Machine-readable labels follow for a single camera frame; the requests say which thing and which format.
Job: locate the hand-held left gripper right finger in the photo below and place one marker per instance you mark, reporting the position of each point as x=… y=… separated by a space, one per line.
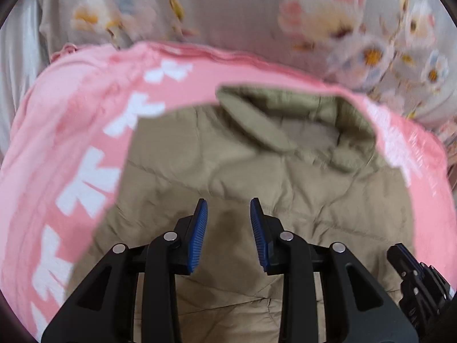
x=257 y=237

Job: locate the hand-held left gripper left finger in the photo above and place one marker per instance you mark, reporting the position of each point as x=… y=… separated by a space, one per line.
x=199 y=237

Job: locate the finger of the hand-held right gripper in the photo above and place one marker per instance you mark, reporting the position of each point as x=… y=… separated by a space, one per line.
x=401 y=259

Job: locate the khaki padded jacket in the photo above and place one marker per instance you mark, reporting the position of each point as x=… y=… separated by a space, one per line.
x=214 y=157

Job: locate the pink blanket with white print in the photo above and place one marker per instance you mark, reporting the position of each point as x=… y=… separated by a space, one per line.
x=71 y=114

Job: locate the grey floral quilt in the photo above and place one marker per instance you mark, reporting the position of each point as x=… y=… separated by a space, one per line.
x=232 y=14

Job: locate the white cloth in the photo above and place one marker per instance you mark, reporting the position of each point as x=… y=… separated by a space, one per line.
x=21 y=60

